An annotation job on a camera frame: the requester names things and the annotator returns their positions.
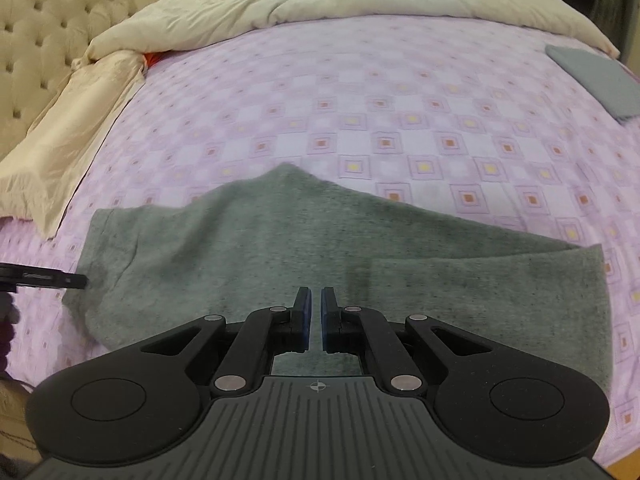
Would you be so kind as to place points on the folded blue-grey cloth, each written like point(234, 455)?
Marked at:
point(595, 77)

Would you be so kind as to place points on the red cloth item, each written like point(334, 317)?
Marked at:
point(151, 57)

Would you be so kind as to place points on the cream tufted headboard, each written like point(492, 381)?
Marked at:
point(55, 25)

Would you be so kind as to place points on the cream satin pillow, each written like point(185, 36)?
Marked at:
point(65, 135)

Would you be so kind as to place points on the bed with purple patterned sheet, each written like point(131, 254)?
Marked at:
point(400, 100)

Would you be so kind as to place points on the grey pants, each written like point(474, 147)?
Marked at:
point(280, 240)

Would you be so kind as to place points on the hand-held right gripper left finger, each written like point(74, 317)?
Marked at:
point(304, 320)

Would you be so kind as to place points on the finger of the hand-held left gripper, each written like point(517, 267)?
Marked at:
point(74, 280)

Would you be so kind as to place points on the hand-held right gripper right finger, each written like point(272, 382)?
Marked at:
point(327, 320)

